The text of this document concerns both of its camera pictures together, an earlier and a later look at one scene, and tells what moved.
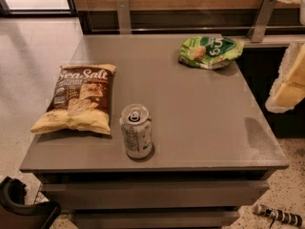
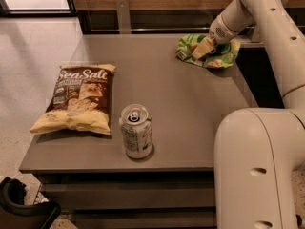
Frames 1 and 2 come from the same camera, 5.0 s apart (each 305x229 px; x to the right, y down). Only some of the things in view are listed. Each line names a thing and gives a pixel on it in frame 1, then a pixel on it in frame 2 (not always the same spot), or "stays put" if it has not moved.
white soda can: [135, 121] stays put
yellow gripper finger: [290, 94] to [204, 48]
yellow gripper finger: [297, 72] to [207, 47]
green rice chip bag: [210, 52] stays put
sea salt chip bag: [81, 100] stays put
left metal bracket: [124, 15] stays put
